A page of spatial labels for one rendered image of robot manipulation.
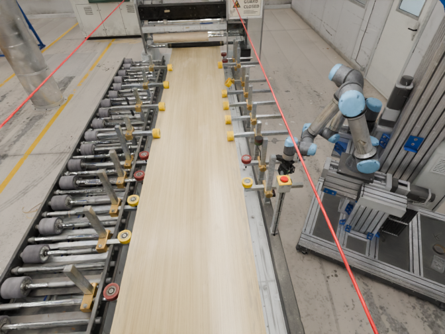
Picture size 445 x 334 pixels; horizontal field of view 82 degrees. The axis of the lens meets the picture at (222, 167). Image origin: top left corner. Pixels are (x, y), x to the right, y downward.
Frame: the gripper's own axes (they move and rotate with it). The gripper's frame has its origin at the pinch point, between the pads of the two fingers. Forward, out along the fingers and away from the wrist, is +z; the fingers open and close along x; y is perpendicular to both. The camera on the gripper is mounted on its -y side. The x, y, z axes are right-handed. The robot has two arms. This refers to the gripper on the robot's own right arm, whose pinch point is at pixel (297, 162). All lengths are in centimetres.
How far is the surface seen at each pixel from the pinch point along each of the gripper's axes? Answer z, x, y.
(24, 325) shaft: 1, -105, -167
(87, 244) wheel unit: -3, -64, -147
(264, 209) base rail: 12.6, -35.9, -32.5
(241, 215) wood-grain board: -7, -54, -52
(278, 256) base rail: 13, -73, -30
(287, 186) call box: -38, -59, -29
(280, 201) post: -23, -57, -30
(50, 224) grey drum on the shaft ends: -2, -47, -176
